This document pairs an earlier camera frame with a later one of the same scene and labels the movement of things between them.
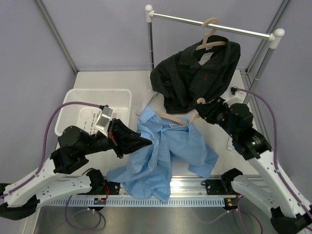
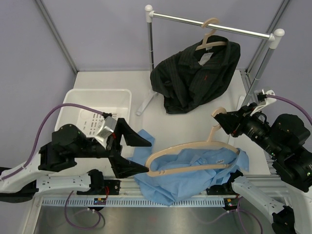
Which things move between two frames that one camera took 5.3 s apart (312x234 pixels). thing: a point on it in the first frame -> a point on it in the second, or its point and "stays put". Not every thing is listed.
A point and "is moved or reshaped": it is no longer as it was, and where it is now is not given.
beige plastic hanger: (176, 119) -> (209, 143)
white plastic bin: (118, 100) stays put
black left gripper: (124, 139) -> (123, 167)
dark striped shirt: (183, 79) stays put
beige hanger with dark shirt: (205, 44) stays put
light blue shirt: (147, 174) is moved or reshaped
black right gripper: (208, 110) -> (230, 121)
